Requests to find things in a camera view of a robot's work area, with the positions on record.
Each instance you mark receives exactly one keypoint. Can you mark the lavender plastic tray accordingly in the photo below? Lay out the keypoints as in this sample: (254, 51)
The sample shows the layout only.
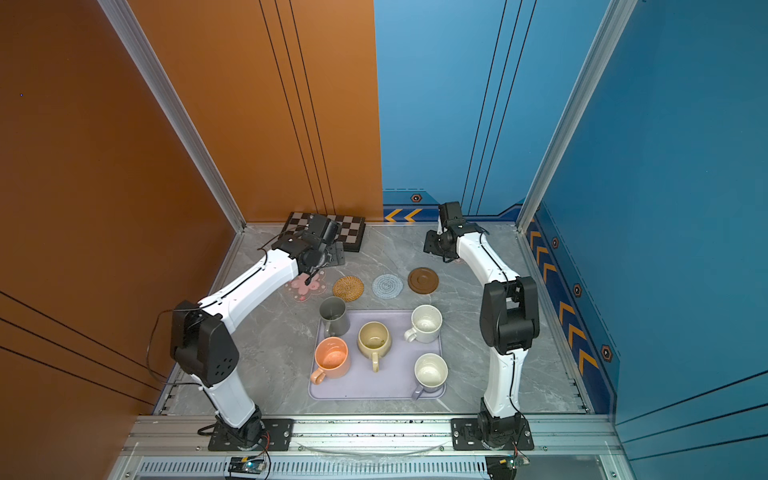
(395, 380)

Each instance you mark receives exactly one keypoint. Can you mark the aluminium frame post right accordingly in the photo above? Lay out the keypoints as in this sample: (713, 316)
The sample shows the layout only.
(607, 37)

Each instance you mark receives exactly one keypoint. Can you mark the folded chessboard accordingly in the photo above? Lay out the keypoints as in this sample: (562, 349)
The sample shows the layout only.
(350, 233)

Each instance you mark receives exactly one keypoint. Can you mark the pink flower coaster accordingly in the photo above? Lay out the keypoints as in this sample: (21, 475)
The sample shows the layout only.
(302, 287)

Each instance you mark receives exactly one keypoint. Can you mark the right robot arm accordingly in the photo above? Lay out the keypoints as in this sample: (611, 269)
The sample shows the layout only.
(509, 322)

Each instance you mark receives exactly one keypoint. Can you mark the tan rattan round coaster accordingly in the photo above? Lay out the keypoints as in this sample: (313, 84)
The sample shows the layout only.
(348, 288)

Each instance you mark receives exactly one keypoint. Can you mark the green circuit board left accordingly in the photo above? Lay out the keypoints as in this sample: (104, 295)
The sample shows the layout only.
(246, 467)

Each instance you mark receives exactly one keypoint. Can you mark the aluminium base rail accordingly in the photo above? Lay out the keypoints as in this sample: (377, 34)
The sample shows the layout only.
(372, 446)

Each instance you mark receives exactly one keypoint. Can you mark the orange ceramic mug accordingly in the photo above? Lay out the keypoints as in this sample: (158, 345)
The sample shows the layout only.
(332, 360)

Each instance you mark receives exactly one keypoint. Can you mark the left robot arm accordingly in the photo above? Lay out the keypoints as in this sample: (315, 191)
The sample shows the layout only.
(201, 332)

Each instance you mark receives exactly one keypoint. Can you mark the circuit board right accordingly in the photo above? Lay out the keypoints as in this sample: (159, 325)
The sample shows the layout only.
(505, 467)

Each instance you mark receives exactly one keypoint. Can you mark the aluminium frame post left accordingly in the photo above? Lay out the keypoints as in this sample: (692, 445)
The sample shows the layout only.
(126, 25)

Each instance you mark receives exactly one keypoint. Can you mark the white lavender mug lower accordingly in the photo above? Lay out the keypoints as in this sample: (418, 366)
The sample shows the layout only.
(431, 373)

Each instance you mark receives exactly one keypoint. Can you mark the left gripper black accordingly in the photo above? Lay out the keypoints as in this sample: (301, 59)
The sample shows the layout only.
(337, 254)

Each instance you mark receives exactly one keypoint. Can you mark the yellow ceramic mug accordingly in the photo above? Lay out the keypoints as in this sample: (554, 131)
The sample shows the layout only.
(374, 341)

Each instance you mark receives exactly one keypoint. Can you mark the aluminium frame post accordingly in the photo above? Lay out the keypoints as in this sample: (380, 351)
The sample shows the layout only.
(126, 25)
(607, 37)

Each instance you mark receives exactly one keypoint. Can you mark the light blue woven coaster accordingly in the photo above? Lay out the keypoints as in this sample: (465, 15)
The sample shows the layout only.
(387, 286)

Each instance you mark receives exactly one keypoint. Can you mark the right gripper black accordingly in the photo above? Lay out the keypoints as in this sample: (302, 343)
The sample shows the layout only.
(429, 244)

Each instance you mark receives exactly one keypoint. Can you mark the brown wooden round coaster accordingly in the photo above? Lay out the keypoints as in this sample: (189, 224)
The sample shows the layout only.
(423, 281)

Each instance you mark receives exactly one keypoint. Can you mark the white ceramic mug upper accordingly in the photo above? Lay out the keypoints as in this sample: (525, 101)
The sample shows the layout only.
(426, 322)

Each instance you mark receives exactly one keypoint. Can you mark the grey metal cup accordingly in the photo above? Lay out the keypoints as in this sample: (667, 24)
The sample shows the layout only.
(333, 314)

